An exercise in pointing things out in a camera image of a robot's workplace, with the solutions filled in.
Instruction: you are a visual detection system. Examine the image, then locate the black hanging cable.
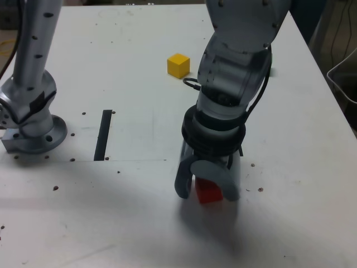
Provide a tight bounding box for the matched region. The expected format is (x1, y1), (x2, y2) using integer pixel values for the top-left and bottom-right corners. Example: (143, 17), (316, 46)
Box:
(330, 0), (342, 66)
(345, 0), (353, 61)

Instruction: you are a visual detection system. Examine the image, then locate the yellow cable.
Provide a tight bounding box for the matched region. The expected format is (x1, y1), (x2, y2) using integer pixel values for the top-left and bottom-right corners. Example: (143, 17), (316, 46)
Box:
(0, 40), (16, 56)

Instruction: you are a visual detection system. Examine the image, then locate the yellow cube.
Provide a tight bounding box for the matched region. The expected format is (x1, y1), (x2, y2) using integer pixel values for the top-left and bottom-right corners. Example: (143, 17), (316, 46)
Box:
(166, 52), (191, 80)

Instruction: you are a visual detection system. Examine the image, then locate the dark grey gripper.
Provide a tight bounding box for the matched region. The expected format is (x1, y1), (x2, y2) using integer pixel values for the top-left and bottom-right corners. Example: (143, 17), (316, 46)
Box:
(174, 139), (243, 202)

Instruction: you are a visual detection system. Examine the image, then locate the black tape strip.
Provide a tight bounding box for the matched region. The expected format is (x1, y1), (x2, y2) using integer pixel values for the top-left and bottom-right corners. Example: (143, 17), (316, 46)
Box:
(93, 109), (113, 161)

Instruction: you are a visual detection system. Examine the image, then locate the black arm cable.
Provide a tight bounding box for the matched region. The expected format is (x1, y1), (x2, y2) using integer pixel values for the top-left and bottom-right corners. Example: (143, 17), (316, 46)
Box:
(182, 43), (276, 126)

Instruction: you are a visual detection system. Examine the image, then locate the white plastic bin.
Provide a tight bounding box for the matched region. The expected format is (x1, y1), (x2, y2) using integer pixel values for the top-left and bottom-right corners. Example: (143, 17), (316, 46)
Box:
(326, 46), (357, 106)

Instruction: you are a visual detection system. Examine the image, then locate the red cube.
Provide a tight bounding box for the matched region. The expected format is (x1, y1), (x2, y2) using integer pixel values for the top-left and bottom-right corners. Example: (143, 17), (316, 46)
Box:
(195, 177), (224, 205)

